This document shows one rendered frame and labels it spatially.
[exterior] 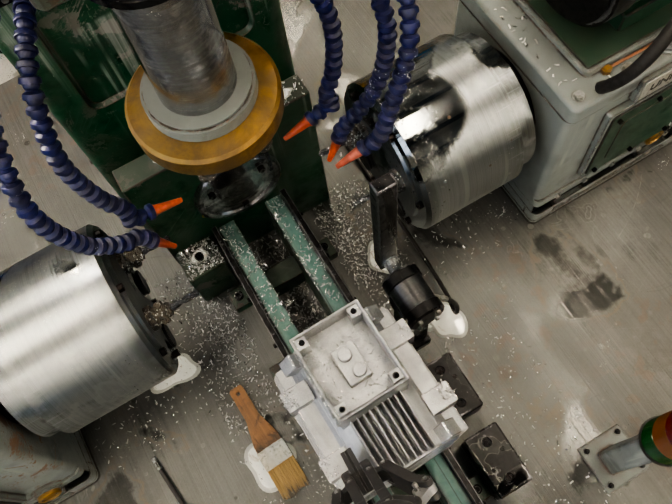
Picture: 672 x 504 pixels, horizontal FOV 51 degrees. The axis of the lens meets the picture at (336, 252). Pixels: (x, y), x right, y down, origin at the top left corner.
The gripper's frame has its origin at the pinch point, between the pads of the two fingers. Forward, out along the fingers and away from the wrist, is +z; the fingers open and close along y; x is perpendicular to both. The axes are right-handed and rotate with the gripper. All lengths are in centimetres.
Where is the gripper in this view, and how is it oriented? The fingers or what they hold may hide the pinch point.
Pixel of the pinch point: (356, 470)
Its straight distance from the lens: 87.2
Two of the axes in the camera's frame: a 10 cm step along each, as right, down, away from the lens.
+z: -1.8, -0.7, 9.8
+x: 4.8, 8.7, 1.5
